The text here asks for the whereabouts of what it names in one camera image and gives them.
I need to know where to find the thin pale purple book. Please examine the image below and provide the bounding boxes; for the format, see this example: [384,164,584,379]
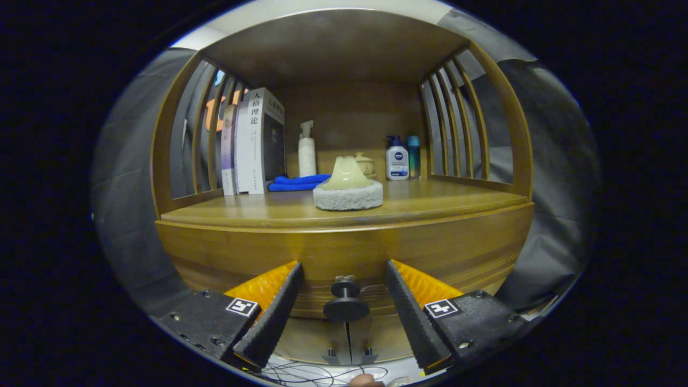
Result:
[221,105,238,196]

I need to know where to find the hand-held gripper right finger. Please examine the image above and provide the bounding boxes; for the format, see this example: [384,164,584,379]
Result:
[385,259,530,375]

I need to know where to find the black cables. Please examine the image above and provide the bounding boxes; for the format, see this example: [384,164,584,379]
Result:
[258,360,389,386]

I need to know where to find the wooden drawer with black knob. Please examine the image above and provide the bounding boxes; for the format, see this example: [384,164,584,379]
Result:
[156,203,535,323]

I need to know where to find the blue folded cloth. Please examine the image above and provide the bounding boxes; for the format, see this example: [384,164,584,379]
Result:
[268,174,332,192]

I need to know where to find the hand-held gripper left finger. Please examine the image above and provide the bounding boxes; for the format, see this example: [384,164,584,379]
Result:
[152,261,305,372]

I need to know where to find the wooden cabinet with slatted sides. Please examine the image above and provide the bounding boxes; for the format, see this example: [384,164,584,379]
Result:
[150,8,535,367]

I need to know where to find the teal slim bottle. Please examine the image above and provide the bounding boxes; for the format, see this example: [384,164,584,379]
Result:
[406,135,421,180]

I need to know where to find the white lotion bottle blue cap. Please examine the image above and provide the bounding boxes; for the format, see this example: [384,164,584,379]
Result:
[385,135,410,181]

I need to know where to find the wooden countertop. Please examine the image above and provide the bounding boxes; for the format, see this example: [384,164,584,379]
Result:
[160,179,530,229]

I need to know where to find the thick white book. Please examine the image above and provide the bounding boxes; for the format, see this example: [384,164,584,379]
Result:
[248,88,286,195]

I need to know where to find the white pump bottle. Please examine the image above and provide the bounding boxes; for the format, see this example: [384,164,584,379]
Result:
[298,120,317,178]

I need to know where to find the grey scrub pad green handle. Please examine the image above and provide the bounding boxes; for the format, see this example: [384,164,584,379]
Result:
[313,156,384,211]

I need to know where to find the thin white book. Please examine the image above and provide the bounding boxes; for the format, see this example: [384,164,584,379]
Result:
[235,99,252,195]

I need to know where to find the wooden cabinet door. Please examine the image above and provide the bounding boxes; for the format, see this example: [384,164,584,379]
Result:
[279,317,351,365]
[349,314,417,364]

